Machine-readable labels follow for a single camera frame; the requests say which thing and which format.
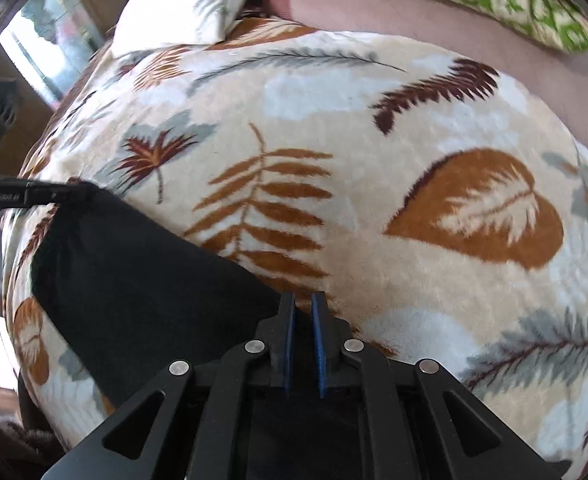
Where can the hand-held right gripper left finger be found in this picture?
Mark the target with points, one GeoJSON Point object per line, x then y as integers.
{"type": "Point", "coordinates": [286, 345]}

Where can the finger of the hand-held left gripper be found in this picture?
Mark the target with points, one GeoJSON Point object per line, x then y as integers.
{"type": "Point", "coordinates": [49, 193]}

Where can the wooden window frame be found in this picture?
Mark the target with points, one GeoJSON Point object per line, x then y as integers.
{"type": "Point", "coordinates": [24, 145]}

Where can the black pants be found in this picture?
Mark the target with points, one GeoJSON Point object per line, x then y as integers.
{"type": "Point", "coordinates": [149, 300]}

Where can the leaf print fleece blanket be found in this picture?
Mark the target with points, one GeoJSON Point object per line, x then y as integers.
{"type": "Point", "coordinates": [374, 285]}

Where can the white sprig print pillow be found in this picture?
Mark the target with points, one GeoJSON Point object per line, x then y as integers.
{"type": "Point", "coordinates": [184, 5]}

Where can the pink bed sheet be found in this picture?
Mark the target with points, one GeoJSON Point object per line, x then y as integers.
{"type": "Point", "coordinates": [424, 15]}

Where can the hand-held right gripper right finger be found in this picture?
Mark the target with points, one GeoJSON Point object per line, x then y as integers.
{"type": "Point", "coordinates": [320, 350]}

